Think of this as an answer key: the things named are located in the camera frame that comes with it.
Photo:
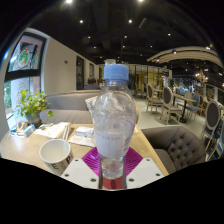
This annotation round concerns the small blue white pack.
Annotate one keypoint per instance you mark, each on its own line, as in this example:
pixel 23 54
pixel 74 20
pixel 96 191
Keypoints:
pixel 84 131

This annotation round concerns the person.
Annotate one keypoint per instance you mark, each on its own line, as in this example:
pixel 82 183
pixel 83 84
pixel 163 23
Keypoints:
pixel 91 85

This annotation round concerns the white orange box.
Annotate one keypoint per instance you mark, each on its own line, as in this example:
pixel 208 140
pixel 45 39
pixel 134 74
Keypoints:
pixel 61 130

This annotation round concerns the group of dining chairs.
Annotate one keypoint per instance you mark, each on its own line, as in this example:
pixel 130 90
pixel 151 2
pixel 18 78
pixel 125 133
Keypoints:
pixel 168 100

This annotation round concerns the light blue small box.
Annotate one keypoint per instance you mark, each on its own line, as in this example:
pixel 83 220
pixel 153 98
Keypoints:
pixel 29 130

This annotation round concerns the wooden card stand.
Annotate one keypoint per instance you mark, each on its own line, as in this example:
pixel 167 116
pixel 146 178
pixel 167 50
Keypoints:
pixel 22 126

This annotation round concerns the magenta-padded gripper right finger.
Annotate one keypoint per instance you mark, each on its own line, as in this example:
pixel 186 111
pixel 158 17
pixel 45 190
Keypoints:
pixel 145 171

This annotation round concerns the clear blue-capped water bottle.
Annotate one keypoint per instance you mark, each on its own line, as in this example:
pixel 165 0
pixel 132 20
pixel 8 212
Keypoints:
pixel 113 123

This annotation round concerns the green potted plant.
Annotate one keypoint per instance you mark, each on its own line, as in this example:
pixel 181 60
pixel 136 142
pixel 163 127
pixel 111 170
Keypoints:
pixel 31 105

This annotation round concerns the white round column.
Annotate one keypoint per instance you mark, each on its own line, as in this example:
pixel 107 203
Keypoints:
pixel 110 61

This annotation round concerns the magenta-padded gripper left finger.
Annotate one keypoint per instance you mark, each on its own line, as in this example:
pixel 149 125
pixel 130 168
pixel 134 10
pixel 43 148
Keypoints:
pixel 80 171

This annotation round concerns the white mug with black print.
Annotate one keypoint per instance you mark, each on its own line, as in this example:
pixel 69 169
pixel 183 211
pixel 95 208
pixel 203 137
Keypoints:
pixel 55 156

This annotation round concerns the grey tufted armchair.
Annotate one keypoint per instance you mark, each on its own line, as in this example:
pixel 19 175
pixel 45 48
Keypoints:
pixel 176 143

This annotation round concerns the grey curved sofa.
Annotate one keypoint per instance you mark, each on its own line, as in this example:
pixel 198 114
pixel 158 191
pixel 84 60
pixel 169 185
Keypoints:
pixel 66 105

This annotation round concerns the group of ceiling lights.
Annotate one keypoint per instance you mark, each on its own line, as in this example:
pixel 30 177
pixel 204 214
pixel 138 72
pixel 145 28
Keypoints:
pixel 81 21

